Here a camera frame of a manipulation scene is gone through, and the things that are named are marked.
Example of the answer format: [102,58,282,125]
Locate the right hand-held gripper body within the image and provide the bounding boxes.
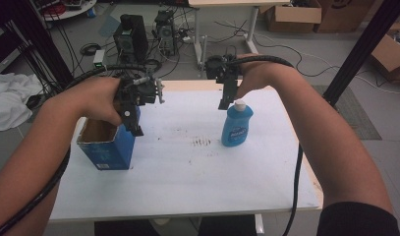
[204,53,243,85]

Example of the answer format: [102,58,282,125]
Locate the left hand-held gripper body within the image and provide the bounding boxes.
[117,75,166,110]

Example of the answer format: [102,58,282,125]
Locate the blue plastic bottle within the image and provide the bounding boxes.
[220,98,255,148]

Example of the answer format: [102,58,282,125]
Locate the blue cardboard box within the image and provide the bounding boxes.
[77,106,142,171]

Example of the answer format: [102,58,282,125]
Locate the person's right hand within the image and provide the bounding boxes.
[235,53,304,101]

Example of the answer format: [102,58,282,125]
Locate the person's left hand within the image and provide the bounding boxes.
[44,77,125,127]

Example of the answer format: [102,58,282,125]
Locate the small white device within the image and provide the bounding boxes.
[92,48,106,69]

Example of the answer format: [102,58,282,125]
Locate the black computer tower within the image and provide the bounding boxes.
[113,14,150,64]

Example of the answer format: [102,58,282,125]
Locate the grey computer tower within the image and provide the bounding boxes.
[153,9,176,57]

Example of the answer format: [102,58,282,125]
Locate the white-legged desk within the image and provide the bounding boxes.
[187,0,292,68]

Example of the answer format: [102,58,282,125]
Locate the open cardboard box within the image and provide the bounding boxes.
[265,0,323,34]

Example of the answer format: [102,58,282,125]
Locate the black metal stand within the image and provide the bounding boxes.
[321,0,400,108]
[10,0,75,90]

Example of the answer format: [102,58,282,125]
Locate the round white table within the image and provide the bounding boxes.
[39,0,98,22]

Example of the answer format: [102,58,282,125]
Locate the grey floor mat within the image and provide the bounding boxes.
[312,84,382,142]

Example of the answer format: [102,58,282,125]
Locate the white cloth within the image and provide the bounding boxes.
[0,72,45,132]

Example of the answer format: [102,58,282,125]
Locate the closed cardboard box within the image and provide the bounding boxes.
[314,0,376,34]

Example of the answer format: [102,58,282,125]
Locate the cardboard box with contents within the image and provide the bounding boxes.
[370,23,400,84]

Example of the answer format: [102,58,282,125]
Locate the person's black clothing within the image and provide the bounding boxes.
[317,201,400,236]

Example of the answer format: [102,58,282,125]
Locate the black floor cable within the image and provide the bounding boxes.
[215,19,340,79]

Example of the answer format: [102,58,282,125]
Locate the coiled black cable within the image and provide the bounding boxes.
[80,42,102,56]

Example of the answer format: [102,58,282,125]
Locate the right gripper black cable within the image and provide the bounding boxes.
[228,54,306,236]

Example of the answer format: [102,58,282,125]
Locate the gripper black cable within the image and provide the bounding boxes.
[228,54,306,236]
[0,63,150,236]

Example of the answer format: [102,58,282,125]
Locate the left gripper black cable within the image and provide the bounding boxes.
[0,63,150,236]

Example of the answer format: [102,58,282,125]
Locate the white floor cable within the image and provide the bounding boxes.
[349,74,400,97]

